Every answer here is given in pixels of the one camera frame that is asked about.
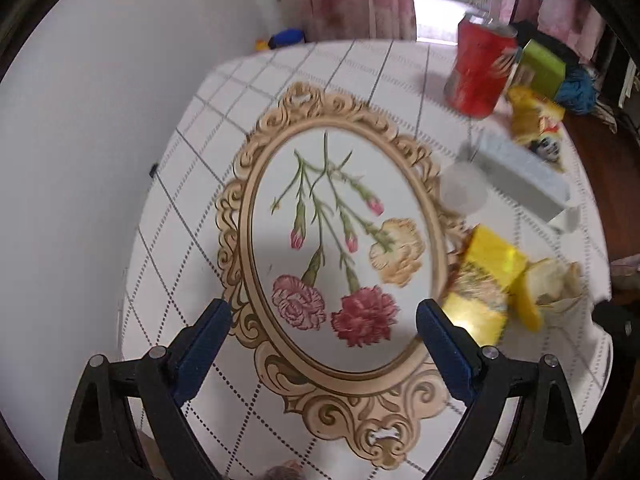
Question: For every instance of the green tissue box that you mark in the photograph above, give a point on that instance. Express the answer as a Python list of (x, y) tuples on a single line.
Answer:
[(540, 69)]

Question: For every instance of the yellow snack bag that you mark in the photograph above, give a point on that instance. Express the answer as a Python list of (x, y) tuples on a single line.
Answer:
[(536, 124)]

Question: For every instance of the yellow wrapper with bread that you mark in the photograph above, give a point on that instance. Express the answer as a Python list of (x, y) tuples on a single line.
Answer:
[(494, 282)]

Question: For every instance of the blue yellow toy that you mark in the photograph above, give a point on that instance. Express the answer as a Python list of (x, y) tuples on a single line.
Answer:
[(287, 38)]

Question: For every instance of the grey white long box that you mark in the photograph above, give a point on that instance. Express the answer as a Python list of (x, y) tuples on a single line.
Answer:
[(528, 180)]

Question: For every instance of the red cola can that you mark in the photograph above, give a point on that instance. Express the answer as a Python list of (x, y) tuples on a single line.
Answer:
[(486, 53)]

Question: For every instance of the floral white tablecloth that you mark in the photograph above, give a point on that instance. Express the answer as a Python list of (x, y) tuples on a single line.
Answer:
[(300, 186)]

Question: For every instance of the blue clothes pile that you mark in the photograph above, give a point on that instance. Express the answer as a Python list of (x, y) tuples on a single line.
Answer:
[(576, 92)]

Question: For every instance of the hanging clothes rack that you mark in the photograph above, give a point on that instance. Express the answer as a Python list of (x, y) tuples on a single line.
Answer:
[(572, 30)]

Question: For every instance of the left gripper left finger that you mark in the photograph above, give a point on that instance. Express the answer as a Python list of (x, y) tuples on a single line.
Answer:
[(100, 440)]

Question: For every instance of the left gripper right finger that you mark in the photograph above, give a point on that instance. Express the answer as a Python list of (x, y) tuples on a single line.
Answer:
[(544, 441)]

